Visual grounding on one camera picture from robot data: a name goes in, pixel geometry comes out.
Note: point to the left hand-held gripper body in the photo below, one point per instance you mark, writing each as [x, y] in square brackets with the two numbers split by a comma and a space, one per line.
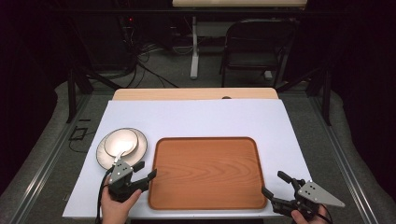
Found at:
[120, 174]

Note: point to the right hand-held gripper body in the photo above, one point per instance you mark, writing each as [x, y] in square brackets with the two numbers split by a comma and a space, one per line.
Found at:
[314, 193]

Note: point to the large white dark-rimmed plate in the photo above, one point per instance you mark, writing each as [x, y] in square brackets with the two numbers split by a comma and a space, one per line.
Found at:
[141, 149]

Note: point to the small white dark-rimmed plate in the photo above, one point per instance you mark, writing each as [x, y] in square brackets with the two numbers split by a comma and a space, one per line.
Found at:
[121, 141]

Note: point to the brown wooden tray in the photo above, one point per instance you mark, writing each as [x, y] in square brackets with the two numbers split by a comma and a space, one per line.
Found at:
[205, 174]

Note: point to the person's right hand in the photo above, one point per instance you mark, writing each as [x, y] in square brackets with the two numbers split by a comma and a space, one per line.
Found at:
[311, 220]

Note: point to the person's left hand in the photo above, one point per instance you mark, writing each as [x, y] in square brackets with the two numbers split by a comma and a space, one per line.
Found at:
[113, 211]

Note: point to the white table sheet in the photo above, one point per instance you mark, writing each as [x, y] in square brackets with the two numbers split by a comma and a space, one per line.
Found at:
[202, 118]

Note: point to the white desk leg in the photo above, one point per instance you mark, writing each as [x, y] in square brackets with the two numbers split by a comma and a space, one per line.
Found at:
[194, 56]

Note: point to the black folding chair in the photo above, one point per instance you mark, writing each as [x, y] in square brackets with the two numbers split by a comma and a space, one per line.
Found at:
[258, 31]

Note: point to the beige desk top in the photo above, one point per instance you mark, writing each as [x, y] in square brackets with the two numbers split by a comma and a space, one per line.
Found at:
[236, 2]

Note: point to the grey metal floor rail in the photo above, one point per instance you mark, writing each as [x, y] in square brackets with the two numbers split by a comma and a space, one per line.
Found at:
[345, 155]
[53, 155]

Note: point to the black metal stand frame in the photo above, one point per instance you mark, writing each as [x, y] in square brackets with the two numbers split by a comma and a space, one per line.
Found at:
[72, 93]
[326, 96]

